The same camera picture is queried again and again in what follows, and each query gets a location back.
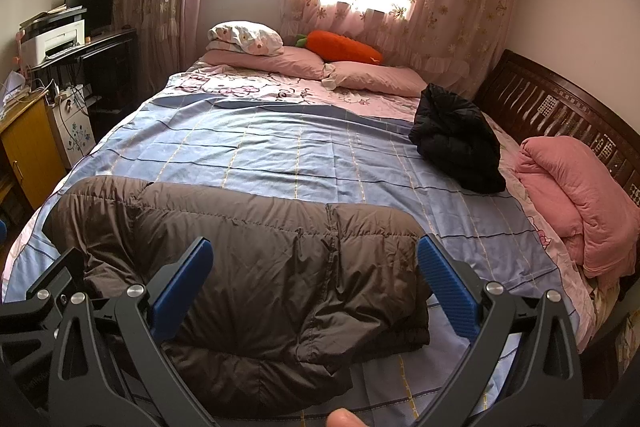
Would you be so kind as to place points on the stack of white papers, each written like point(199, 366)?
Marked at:
point(12, 89)

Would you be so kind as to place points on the person's right hand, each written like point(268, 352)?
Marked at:
point(348, 419)

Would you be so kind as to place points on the brown down jacket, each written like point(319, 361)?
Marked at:
point(280, 267)

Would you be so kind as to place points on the yellow wooden cabinet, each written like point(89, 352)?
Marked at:
point(30, 157)

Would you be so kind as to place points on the black computer monitor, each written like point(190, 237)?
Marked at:
point(97, 7)

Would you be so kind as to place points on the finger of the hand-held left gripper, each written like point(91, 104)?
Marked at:
point(62, 272)

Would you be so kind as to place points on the white printer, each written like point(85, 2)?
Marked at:
point(50, 44)

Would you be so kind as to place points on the dark wooden headboard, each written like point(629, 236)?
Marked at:
point(550, 97)

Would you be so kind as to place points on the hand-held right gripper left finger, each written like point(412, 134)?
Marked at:
point(182, 287)

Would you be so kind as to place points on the black desk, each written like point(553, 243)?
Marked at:
point(112, 72)

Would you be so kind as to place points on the white floral pillow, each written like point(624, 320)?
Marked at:
point(245, 36)

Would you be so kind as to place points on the folded pink quilt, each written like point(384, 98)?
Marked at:
point(575, 197)

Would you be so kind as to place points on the black down jacket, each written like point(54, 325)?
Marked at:
point(455, 137)

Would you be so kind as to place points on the orange carrot plush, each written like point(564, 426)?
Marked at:
point(340, 47)

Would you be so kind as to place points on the bed with blue striped sheet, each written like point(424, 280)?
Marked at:
point(280, 147)

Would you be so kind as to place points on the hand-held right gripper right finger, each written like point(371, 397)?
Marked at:
point(445, 287)

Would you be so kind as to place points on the pink pillow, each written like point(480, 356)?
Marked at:
point(375, 79)
point(280, 62)

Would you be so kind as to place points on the white floral small cabinet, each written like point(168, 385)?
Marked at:
point(75, 137)

